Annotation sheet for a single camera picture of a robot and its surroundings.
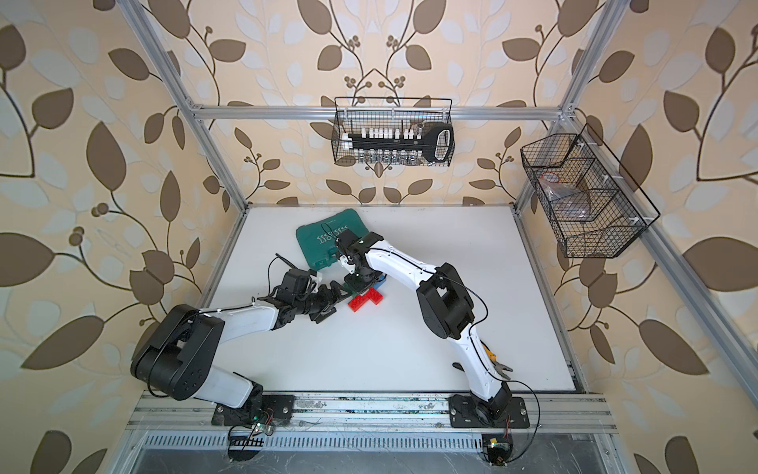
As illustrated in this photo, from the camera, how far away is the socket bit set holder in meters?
0.82

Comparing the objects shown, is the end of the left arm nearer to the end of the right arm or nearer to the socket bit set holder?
the end of the right arm

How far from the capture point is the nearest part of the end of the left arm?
0.80 meters

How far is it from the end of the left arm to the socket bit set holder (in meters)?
0.40

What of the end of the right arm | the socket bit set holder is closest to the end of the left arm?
the end of the right arm
